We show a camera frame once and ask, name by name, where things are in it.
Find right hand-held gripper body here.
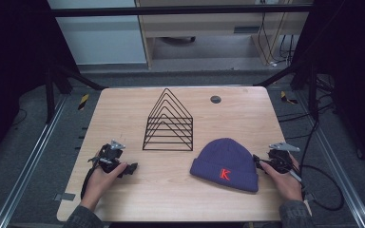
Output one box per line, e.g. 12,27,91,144
267,142,301,175

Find purple knit beanie hat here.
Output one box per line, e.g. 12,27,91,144
189,137,260,194

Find person's right hand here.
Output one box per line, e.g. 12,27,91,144
259,154,304,202

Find person's left hand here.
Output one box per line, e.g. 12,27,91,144
80,161,128,212

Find yellow black striped tape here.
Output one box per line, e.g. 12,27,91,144
279,90,298,105
77,93,90,111

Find grey tape strip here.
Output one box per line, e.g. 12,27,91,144
53,192,77,202

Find black metal stand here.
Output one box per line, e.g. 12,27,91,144
261,61,319,122
43,61,109,125

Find black curtain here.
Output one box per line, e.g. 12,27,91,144
289,0,365,179
0,0,81,174

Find white cabinet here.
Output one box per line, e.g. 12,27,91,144
47,0,148,67

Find light wooden shelf unit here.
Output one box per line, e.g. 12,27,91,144
134,0,314,70

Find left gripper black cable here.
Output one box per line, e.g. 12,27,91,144
80,165,98,201

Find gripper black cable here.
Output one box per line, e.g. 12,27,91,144
80,165,98,201
293,163,346,212

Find black wire triangle rack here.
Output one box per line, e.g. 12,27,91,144
142,87,194,152

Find black floor cables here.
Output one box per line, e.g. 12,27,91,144
277,75,338,142

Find metal floor rail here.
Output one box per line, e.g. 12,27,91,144
296,90,365,228
0,94,68,228

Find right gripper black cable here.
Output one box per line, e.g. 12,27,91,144
293,163,346,212

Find hanging black cables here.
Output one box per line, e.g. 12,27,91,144
257,11,297,68

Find black horizontal frame bar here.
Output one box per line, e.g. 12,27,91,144
49,4,314,19

